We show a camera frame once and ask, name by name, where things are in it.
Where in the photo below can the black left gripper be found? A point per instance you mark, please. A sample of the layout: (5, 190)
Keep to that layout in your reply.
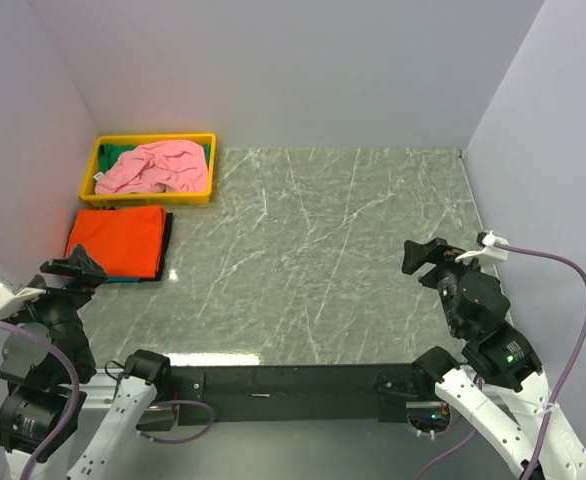
(80, 266)

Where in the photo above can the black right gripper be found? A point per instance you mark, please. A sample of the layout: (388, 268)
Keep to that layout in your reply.
(436, 250)

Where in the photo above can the orange t-shirt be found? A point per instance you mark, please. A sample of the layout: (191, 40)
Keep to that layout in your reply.
(92, 229)

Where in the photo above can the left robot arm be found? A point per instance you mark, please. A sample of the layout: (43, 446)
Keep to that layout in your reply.
(46, 359)

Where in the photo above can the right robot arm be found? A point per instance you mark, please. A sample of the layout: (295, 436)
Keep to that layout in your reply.
(502, 389)

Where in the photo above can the folded blue t-shirt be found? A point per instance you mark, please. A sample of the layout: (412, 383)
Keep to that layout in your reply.
(122, 279)

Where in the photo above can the yellow plastic bin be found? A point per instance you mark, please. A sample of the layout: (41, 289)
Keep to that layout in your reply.
(87, 190)

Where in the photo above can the green t-shirt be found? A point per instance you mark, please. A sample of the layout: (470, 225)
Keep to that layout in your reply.
(171, 156)

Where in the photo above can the pink t-shirt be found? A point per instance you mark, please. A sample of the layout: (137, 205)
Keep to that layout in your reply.
(150, 182)

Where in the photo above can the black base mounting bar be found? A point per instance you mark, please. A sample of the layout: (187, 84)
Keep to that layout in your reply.
(310, 392)

